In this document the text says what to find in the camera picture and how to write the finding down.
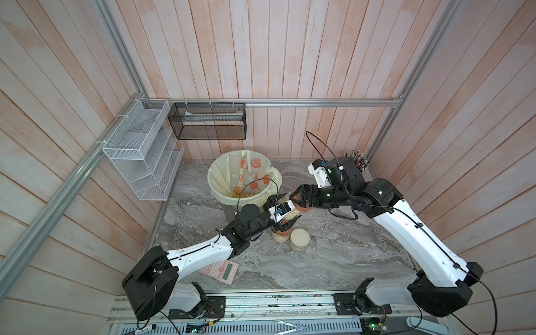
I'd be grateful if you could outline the white wire mesh shelf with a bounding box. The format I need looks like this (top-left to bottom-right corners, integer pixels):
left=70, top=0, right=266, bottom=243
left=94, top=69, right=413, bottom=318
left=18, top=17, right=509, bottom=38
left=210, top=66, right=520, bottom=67
left=103, top=99, right=184, bottom=201

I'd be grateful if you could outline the pink calculator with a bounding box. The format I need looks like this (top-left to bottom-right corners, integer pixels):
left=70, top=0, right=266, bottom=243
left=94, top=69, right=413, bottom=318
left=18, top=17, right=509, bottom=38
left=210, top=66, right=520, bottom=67
left=199, top=260, right=239, bottom=285

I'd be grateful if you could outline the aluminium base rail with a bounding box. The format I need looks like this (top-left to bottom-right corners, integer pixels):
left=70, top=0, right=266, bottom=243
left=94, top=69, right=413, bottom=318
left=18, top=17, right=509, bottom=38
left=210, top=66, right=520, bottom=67
left=103, top=290, right=461, bottom=334

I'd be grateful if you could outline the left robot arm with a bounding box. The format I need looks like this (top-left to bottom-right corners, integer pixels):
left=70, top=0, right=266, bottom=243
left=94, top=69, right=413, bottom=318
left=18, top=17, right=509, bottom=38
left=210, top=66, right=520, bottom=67
left=121, top=193, right=307, bottom=322

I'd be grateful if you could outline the bundle of pencils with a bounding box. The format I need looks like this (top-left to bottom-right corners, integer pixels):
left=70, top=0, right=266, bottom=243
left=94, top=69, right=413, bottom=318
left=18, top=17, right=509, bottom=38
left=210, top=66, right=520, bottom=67
left=350, top=151, right=369, bottom=172

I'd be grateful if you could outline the brown jar lid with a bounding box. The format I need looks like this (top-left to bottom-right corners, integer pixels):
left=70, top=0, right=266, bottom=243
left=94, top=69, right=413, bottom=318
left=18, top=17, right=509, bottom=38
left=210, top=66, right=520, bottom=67
left=292, top=196, right=311, bottom=212

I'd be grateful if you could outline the oatmeal jar with brown lid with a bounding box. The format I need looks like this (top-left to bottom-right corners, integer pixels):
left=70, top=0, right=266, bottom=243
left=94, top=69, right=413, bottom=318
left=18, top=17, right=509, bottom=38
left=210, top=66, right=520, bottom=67
left=271, top=230, right=292, bottom=244

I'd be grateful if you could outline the black wire mesh basket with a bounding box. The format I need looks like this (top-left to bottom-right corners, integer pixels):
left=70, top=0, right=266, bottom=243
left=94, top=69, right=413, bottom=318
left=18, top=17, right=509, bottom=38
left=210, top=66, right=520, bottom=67
left=167, top=102, right=247, bottom=140

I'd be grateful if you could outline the oatmeal jar with cream lid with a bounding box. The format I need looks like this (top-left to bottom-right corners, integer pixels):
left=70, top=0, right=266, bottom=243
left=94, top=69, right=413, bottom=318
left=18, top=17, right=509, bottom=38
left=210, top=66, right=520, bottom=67
left=289, top=228, right=311, bottom=252

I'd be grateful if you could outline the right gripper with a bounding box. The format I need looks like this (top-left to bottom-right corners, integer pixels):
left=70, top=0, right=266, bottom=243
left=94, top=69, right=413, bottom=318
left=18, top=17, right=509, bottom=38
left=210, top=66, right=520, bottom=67
left=289, top=186, right=352, bottom=212

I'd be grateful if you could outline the grey trash bin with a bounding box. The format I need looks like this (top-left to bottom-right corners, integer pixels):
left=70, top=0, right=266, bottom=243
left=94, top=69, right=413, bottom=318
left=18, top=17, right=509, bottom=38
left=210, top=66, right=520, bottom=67
left=220, top=197, right=249, bottom=223

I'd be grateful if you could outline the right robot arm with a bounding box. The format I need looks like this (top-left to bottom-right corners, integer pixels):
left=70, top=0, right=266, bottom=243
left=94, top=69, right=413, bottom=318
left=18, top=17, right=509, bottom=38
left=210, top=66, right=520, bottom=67
left=290, top=156, right=483, bottom=318

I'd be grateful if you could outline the horizontal aluminium frame bar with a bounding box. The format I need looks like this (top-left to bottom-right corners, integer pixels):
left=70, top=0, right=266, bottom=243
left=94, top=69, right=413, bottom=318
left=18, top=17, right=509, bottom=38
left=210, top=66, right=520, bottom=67
left=166, top=98, right=401, bottom=108

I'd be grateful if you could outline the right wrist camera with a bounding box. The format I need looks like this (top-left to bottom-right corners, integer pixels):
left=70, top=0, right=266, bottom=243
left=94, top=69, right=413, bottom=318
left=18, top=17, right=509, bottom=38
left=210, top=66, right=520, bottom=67
left=308, top=159, right=332, bottom=188

